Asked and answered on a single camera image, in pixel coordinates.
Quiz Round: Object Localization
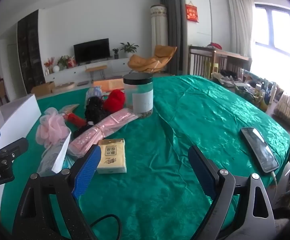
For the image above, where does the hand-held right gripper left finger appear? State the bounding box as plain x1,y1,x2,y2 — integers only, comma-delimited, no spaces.
11,144,103,240

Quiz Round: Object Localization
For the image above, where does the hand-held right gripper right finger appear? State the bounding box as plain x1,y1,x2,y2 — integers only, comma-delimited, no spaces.
188,145,277,240

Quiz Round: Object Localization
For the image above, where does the yellow tissue packet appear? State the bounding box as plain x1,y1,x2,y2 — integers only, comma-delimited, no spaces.
96,138,127,174

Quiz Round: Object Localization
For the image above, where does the white board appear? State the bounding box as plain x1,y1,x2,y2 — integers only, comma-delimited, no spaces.
0,94,42,210

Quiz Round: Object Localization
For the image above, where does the grey plastic packet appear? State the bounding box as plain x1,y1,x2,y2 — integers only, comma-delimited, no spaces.
37,136,72,177

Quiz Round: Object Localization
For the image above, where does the pink floral plastic packet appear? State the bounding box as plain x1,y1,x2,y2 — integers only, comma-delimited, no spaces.
67,112,139,158

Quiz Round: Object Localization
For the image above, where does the pink mesh bath pouf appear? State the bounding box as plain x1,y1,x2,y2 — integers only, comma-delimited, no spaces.
36,107,72,148

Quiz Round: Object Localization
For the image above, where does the red snack packet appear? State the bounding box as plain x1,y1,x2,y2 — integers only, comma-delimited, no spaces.
59,104,87,128

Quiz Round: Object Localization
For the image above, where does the black fabric item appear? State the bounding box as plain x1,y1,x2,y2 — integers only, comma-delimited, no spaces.
72,121,94,139

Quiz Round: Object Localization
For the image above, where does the green patterned tablecloth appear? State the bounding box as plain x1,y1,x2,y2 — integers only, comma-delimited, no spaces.
0,75,290,240

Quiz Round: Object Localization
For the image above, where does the black smartphone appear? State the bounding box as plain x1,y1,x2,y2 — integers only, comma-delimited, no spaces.
240,127,280,173

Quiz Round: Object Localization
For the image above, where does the black yarn ball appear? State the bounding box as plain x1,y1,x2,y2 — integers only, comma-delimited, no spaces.
84,96,110,125

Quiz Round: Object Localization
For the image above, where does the cardboard box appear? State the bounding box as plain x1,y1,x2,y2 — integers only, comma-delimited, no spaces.
31,81,56,97

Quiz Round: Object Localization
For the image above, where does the red yarn ball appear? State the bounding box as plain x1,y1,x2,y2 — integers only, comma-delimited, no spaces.
102,90,125,113

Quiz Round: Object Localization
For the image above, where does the blue patterned packet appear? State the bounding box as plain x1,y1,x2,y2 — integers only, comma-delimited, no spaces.
85,86,103,103

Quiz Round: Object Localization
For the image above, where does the orange flat box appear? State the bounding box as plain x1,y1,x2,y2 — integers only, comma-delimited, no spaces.
93,78,125,93

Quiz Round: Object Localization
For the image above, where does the red flower vase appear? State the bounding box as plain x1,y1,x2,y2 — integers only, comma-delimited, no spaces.
44,57,55,75

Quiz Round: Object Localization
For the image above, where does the dark display cabinet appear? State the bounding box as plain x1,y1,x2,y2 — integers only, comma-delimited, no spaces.
17,9,47,94

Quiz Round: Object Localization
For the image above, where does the clear jar with black lid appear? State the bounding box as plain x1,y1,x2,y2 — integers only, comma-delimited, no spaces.
123,73,154,119

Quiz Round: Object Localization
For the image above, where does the group of bottles and toiletries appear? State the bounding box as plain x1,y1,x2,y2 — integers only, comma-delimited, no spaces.
211,69,285,110

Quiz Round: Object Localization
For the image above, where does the green plant with red decorations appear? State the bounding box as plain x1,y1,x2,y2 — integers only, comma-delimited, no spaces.
57,55,75,69

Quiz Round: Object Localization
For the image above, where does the wooden stool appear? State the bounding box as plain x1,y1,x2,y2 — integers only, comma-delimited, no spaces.
85,65,108,80

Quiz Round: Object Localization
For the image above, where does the pack of white tubes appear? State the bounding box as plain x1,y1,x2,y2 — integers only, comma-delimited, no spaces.
277,92,290,126

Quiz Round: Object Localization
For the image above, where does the white television cabinet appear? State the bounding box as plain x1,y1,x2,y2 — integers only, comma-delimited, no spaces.
45,56,135,83

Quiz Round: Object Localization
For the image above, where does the wooden slatted crib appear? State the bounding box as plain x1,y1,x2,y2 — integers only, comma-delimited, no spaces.
189,45,253,77

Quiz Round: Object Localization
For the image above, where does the flat screen television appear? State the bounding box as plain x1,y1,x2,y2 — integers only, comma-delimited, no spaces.
73,38,110,63

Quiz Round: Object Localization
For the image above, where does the orange lounge chair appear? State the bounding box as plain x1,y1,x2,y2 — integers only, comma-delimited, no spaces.
127,45,178,74

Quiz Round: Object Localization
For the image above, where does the large green potted plant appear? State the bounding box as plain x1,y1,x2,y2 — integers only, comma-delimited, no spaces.
120,42,139,58

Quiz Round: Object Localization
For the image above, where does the white standing air conditioner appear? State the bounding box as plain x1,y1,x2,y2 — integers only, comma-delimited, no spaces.
149,4,169,74

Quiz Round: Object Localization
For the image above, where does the grey curtain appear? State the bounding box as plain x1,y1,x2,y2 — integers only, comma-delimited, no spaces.
159,0,185,75

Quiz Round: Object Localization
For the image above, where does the white curtain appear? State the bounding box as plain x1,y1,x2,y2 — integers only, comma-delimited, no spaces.
227,0,255,58

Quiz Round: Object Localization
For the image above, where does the window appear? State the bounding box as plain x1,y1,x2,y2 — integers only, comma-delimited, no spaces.
252,2,290,61

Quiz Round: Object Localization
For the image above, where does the black cable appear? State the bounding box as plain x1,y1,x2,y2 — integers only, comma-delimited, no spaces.
89,214,123,240

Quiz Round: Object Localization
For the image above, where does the white charging cable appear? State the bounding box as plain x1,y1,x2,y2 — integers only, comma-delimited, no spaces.
270,171,279,198

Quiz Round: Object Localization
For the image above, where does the red wall calendar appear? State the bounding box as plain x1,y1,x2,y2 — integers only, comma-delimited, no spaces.
185,2,199,23

